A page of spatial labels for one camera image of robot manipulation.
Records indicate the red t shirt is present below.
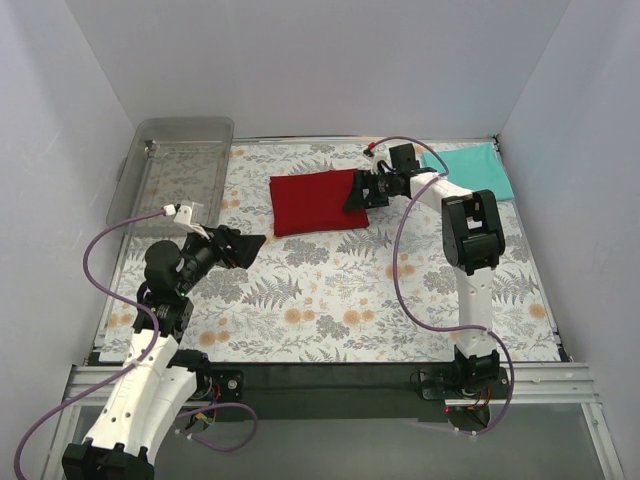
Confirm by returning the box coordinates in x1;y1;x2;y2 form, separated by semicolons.
269;169;369;237

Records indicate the clear plastic bin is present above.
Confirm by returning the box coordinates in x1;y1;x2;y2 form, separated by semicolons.
106;116;234;227

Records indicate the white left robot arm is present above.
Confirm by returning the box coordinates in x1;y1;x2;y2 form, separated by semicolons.
61;225;266;479

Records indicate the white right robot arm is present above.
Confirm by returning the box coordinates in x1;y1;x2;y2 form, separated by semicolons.
343;136;506;398

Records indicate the folded teal t shirt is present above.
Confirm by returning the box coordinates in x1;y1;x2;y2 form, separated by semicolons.
439;143;514;201

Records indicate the floral tablecloth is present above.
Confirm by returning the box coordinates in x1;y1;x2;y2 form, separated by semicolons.
94;142;561;364

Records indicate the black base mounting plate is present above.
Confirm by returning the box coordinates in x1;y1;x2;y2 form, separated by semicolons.
187;362;509;423

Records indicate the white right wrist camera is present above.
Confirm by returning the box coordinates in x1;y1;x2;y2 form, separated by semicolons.
363;142;393;174

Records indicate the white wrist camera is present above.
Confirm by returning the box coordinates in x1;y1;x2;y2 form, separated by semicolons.
162;200;209;239
363;142;393;174

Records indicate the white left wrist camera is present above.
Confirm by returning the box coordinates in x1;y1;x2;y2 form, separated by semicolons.
162;200;209;239

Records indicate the aluminium frame rail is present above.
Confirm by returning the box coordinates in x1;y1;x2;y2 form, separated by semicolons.
63;362;601;405

